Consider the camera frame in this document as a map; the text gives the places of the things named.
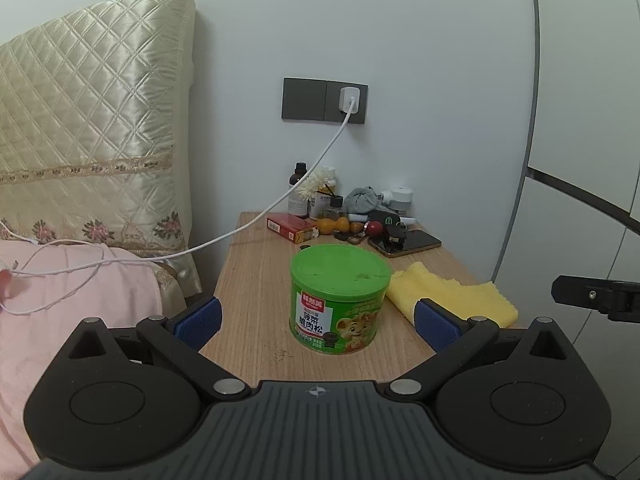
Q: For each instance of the green lidded food can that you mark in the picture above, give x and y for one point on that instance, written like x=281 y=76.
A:
x=340 y=280

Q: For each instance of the grey wall socket panel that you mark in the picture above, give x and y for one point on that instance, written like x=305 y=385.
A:
x=305 y=100

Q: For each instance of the cream quilted pillow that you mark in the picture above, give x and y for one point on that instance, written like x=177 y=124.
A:
x=90 y=110

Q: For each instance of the red ball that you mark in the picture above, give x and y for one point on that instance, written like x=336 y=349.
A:
x=375 y=229

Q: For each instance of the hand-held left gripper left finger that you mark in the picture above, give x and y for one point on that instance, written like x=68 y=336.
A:
x=200 y=319

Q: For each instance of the white wardrobe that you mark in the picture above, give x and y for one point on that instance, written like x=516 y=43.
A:
x=580 y=110

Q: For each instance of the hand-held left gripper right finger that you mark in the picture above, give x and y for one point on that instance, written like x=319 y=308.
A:
x=436 y=324

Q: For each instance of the grey sock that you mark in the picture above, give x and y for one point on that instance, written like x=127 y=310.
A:
x=362 y=200

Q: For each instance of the pink blanket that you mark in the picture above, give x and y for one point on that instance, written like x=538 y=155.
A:
x=75 y=320

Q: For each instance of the small orange fruit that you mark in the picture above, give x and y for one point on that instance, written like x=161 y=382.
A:
x=342 y=224
x=326 y=227

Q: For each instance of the white charger plug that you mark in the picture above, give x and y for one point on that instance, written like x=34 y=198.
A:
x=346 y=97

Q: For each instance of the brown glass bottle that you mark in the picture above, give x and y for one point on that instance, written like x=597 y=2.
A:
x=298 y=202

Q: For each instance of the gold-edged smartphone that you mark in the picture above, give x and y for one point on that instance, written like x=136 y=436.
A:
x=420 y=242

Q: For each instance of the yellow cleaning cloth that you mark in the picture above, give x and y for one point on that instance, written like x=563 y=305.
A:
x=450 y=295

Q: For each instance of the white artificial flower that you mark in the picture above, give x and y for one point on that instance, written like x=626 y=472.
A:
x=315 y=182

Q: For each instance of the red cigarette box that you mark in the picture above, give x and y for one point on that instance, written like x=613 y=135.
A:
x=290 y=227

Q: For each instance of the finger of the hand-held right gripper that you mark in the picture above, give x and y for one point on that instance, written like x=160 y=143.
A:
x=600 y=294

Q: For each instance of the small black-capped diffuser bottle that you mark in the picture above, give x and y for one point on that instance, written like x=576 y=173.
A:
x=336 y=207

